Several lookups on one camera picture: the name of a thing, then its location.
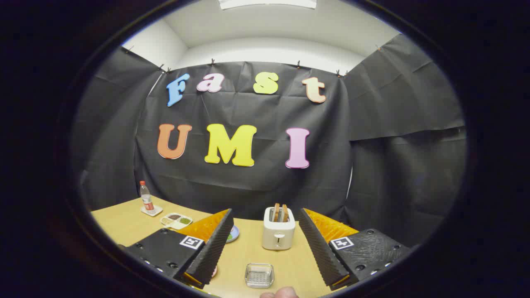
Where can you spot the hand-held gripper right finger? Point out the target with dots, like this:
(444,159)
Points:
(319,248)

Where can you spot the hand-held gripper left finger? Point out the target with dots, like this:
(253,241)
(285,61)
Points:
(215,248)

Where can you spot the pink plate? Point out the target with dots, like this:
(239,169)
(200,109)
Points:
(214,272)

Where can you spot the blue plate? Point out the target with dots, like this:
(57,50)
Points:
(234,234)

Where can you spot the white toaster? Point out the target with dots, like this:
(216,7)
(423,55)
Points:
(278,232)

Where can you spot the white divided dish of beans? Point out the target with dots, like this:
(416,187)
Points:
(176,222)

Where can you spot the toast slice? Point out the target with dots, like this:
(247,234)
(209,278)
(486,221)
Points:
(285,213)
(275,213)

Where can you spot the white square coaster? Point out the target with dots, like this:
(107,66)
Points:
(156,212)

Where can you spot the clear water bottle red label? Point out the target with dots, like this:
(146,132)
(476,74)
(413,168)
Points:
(147,198)

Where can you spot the ceiling light panel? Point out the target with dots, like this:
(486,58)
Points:
(267,3)

